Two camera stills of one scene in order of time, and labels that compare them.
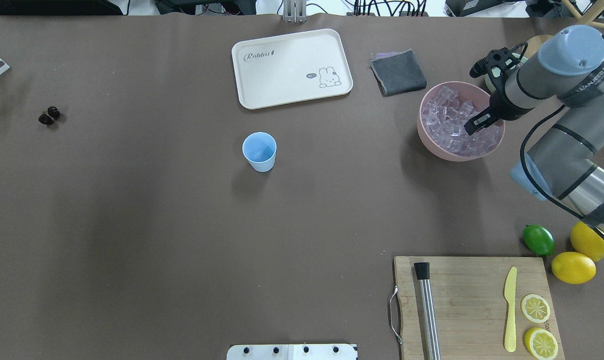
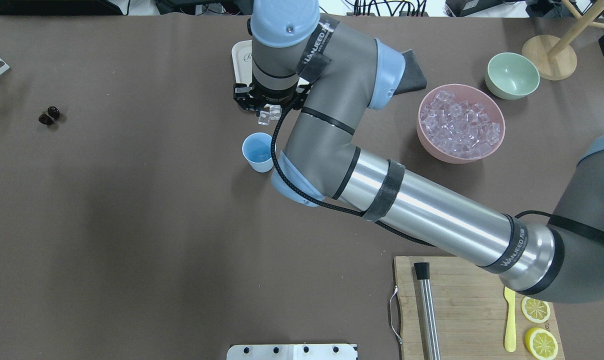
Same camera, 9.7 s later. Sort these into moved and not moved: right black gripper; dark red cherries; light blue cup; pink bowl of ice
Moved: right black gripper
Not moved: light blue cup; pink bowl of ice; dark red cherries
